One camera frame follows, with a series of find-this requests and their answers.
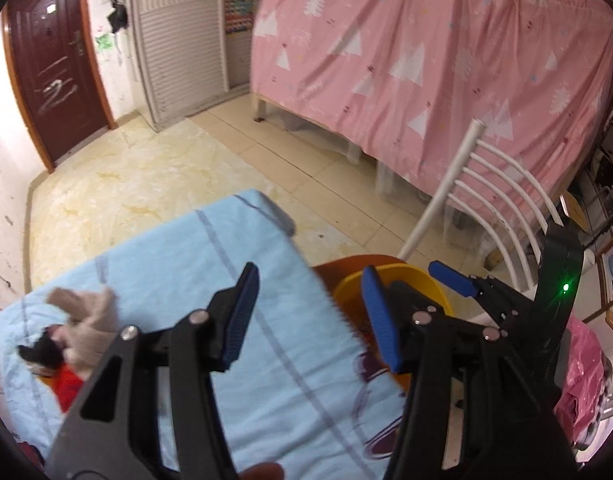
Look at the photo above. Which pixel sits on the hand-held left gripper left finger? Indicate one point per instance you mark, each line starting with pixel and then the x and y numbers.
pixel 239 320

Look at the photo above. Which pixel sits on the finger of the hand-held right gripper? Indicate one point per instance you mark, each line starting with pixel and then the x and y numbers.
pixel 451 277

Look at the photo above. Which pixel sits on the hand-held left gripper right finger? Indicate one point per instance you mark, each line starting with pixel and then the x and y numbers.
pixel 384 320

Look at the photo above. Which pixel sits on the yellow plastic bin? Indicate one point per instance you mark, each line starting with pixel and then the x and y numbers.
pixel 351 295

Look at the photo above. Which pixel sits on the person's left hand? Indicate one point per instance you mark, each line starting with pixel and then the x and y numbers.
pixel 261 472

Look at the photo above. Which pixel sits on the brown stool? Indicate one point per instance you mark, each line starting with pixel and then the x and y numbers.
pixel 336 267

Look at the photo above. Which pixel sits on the light blue striped cloth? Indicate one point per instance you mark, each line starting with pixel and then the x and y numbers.
pixel 186 260

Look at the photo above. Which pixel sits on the pink plastic bag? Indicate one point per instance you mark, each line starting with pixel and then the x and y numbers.
pixel 583 385

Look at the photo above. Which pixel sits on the white metal chair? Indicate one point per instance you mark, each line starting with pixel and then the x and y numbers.
pixel 461 160

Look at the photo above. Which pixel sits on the beige plush toy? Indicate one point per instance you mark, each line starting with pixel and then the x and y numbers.
pixel 89 325

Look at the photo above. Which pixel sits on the cluttered shelf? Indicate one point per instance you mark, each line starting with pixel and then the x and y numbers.
pixel 606 160

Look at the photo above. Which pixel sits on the red cloth item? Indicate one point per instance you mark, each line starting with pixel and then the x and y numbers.
pixel 66 390

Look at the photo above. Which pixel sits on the small black cloth item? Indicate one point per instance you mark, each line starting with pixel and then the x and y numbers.
pixel 41 347

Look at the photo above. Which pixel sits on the pink tree-print curtain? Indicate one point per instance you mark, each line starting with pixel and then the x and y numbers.
pixel 411 50

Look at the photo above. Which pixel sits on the white louvered wardrobe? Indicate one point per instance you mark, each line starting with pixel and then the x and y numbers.
pixel 181 45

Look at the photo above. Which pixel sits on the dark brown door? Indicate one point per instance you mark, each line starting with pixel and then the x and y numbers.
pixel 56 60

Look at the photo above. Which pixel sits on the black hanging bag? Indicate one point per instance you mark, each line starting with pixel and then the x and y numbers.
pixel 118 17

